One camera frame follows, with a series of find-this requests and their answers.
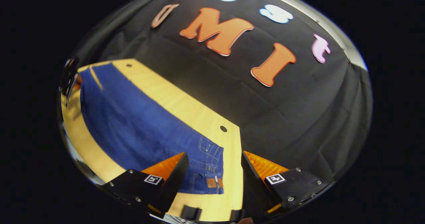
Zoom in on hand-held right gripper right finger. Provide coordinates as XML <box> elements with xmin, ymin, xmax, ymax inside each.
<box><xmin>241</xmin><ymin>151</ymin><xmax>332</xmax><ymax>218</ymax></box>

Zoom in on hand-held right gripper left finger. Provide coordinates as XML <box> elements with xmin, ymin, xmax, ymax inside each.
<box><xmin>101</xmin><ymin>152</ymin><xmax>190</xmax><ymax>218</ymax></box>

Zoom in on blue jeans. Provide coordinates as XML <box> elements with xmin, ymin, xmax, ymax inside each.
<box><xmin>80</xmin><ymin>64</ymin><xmax>224</xmax><ymax>195</ymax></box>

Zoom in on black backdrop cloth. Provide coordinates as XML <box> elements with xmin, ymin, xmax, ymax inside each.
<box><xmin>71</xmin><ymin>0</ymin><xmax>373</xmax><ymax>185</ymax></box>

